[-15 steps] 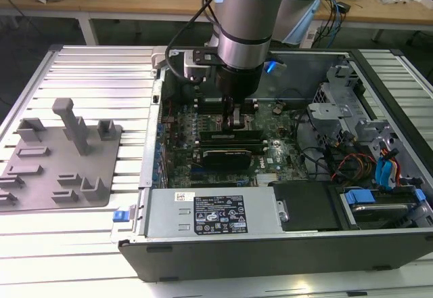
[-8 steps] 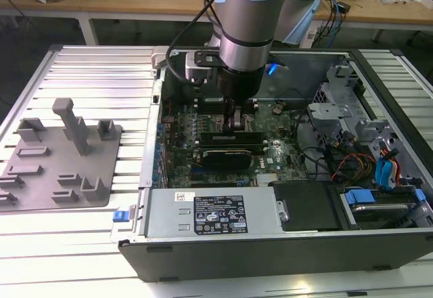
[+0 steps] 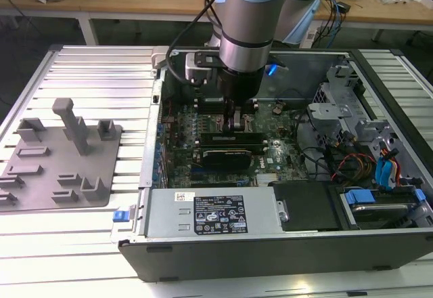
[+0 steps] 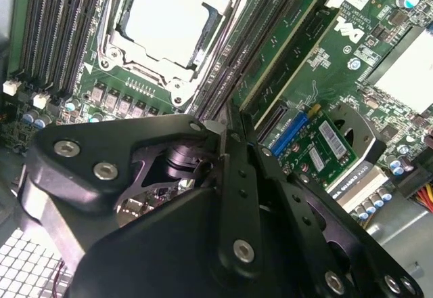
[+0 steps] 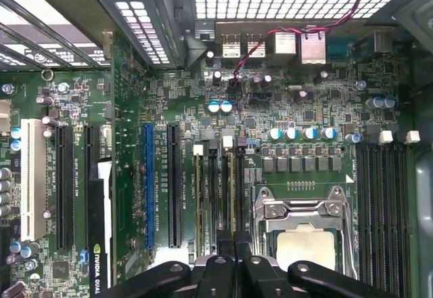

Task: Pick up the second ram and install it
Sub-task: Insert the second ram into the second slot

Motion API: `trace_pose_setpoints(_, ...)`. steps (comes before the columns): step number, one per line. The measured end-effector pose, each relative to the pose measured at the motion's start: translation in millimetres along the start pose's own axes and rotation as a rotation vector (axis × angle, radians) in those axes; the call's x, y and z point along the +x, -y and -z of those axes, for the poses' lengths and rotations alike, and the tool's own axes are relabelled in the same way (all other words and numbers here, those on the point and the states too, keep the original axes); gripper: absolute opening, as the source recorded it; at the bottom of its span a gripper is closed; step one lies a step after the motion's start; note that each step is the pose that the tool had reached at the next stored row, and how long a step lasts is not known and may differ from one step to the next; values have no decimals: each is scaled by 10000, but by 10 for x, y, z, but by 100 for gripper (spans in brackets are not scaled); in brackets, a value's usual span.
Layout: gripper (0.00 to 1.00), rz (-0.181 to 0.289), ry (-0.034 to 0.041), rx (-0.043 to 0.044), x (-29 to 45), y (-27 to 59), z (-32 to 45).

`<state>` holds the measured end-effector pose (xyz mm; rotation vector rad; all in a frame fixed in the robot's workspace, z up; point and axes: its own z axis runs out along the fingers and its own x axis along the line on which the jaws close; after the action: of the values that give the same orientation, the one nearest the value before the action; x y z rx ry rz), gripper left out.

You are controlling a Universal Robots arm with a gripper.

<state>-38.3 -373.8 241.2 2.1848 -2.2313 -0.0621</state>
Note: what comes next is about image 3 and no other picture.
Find grey metal drive cage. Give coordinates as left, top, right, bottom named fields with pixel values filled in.
left=306, top=64, right=367, bottom=146

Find grey power supply unit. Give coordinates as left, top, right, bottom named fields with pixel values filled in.
left=133, top=188, right=283, bottom=240

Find green motherboard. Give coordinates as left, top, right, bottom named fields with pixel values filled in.
left=158, top=100, right=311, bottom=189

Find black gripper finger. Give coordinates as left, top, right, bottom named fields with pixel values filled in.
left=221, top=98, right=235, bottom=132
left=231, top=105, right=244, bottom=131

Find blue hanging cable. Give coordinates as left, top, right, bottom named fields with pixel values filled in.
left=329, top=0, right=343, bottom=47

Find black looped cable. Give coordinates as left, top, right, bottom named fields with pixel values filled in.
left=294, top=87, right=334, bottom=177

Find black camera cable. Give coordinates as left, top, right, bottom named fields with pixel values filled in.
left=167, top=0, right=217, bottom=84

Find coloured power wire bundle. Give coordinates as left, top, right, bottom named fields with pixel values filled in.
left=329, top=152, right=377, bottom=181

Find hard disk in blue carrier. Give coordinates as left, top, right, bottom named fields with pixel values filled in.
left=341, top=188, right=427, bottom=231

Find blue flat wire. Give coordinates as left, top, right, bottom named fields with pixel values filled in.
left=375, top=155, right=397, bottom=190

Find grey parts rack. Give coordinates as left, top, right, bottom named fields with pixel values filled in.
left=0, top=98, right=125, bottom=211

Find black open PC case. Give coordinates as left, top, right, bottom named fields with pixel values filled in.
left=118, top=45, right=433, bottom=284

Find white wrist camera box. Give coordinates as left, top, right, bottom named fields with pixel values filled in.
left=184, top=51, right=224, bottom=85

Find silver finned heat sink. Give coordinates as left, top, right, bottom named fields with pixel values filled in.
left=256, top=172, right=281, bottom=186

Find black graphics card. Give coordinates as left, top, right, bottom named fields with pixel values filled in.
left=201, top=148, right=253, bottom=170

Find black plastic shroud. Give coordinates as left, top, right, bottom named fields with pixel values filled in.
left=272, top=182, right=339, bottom=232

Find black empty RAM slots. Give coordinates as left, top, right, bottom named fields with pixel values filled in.
left=194, top=97, right=258, bottom=115

